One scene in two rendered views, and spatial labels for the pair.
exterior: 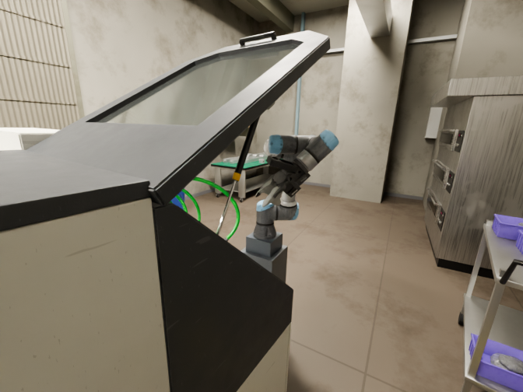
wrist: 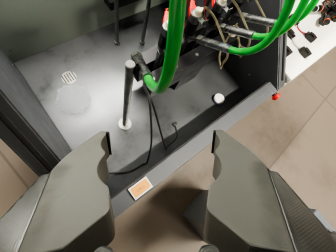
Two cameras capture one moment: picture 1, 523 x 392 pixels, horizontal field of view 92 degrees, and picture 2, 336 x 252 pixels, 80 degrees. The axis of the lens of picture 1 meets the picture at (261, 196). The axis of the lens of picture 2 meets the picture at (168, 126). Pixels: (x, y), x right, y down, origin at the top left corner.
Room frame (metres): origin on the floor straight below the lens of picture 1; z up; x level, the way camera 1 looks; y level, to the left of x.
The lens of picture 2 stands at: (0.89, -0.03, 1.45)
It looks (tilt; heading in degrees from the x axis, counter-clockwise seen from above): 69 degrees down; 72
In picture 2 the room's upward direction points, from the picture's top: 39 degrees clockwise
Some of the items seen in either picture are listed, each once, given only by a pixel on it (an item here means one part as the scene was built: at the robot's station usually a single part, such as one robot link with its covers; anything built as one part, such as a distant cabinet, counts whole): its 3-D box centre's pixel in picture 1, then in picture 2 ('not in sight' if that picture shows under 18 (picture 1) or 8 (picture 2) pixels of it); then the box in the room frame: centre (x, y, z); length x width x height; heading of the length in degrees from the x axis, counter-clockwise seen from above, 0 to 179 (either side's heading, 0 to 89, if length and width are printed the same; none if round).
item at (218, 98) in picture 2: not in sight; (218, 99); (1.11, 0.36, 0.84); 0.04 x 0.04 x 0.01
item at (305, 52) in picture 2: not in sight; (297, 41); (1.27, 0.59, 0.99); 0.12 x 0.02 x 0.02; 142
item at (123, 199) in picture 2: not in sight; (195, 142); (1.06, 0.16, 0.87); 0.62 x 0.04 x 0.16; 56
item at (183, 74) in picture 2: not in sight; (182, 60); (0.94, 0.39, 0.91); 0.34 x 0.10 x 0.15; 56
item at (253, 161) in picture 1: (255, 172); not in sight; (6.29, 0.15, 0.44); 2.44 x 0.95 x 0.88; 151
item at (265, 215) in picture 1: (266, 211); not in sight; (1.52, -0.04, 1.07); 0.13 x 0.12 x 0.14; 95
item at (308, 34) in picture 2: not in sight; (302, 27); (1.28, 0.66, 0.99); 0.12 x 0.02 x 0.02; 153
